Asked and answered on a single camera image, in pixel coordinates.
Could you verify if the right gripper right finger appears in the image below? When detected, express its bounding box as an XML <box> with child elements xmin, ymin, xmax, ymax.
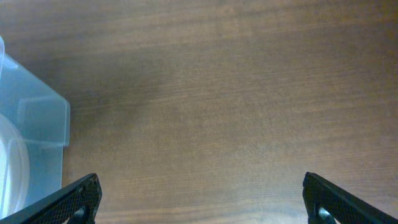
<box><xmin>302</xmin><ymin>172</ymin><xmax>397</xmax><ymax>224</ymax></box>

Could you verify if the clear plastic storage bin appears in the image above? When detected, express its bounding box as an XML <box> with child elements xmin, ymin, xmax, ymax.
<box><xmin>1</xmin><ymin>46</ymin><xmax>70</xmax><ymax>208</ymax></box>

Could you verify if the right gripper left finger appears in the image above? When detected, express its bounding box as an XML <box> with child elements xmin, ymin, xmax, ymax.
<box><xmin>1</xmin><ymin>173</ymin><xmax>102</xmax><ymax>224</ymax></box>

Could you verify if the cream white cup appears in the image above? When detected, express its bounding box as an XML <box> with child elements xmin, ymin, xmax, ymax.
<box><xmin>1</xmin><ymin>115</ymin><xmax>30</xmax><ymax>218</ymax></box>

